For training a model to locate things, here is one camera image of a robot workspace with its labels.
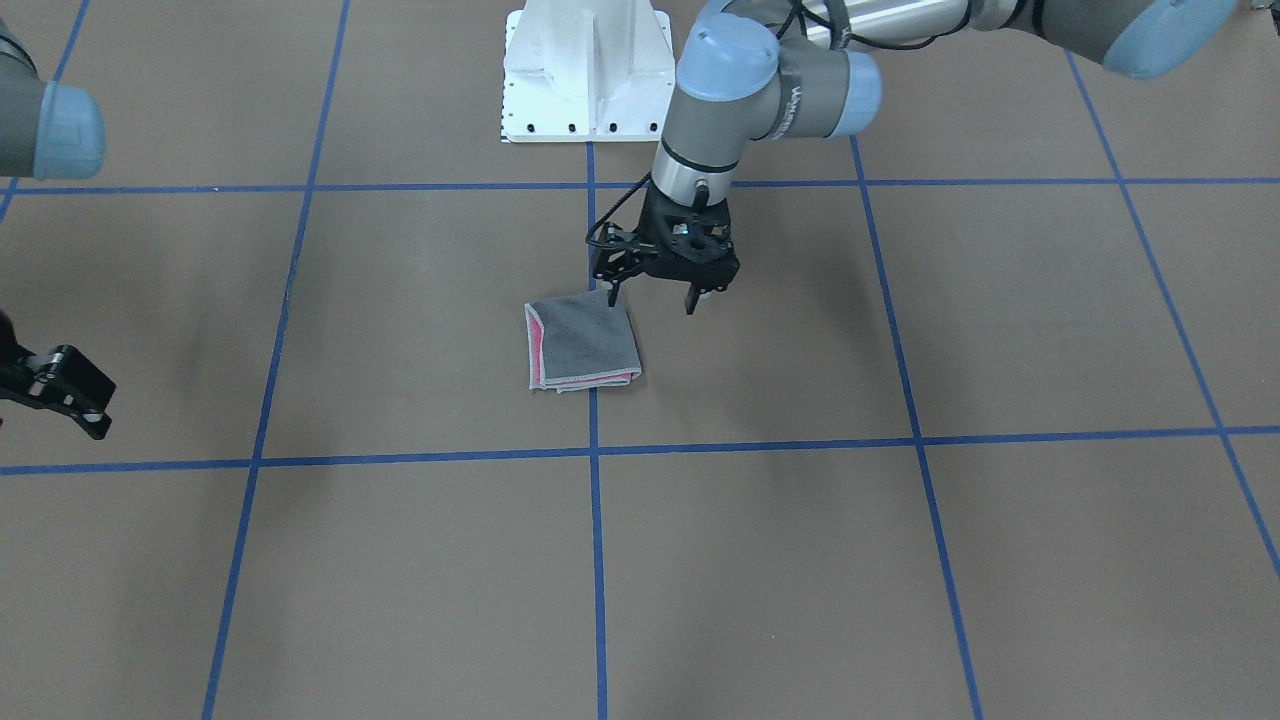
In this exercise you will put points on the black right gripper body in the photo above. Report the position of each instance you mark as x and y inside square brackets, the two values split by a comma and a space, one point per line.
[62, 377]

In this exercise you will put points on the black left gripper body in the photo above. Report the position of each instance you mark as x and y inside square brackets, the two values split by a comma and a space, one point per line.
[622, 260]

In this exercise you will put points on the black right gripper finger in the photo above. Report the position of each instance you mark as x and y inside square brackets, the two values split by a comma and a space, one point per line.
[66, 378]
[89, 410]

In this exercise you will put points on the pink towel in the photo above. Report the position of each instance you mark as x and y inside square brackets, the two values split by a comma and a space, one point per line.
[580, 341]

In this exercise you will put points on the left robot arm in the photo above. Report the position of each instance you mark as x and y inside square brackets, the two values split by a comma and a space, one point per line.
[770, 70]

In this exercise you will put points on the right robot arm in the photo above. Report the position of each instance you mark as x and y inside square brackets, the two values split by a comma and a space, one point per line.
[49, 131]

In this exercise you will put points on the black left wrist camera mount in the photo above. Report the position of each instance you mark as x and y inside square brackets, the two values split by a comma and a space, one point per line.
[616, 255]

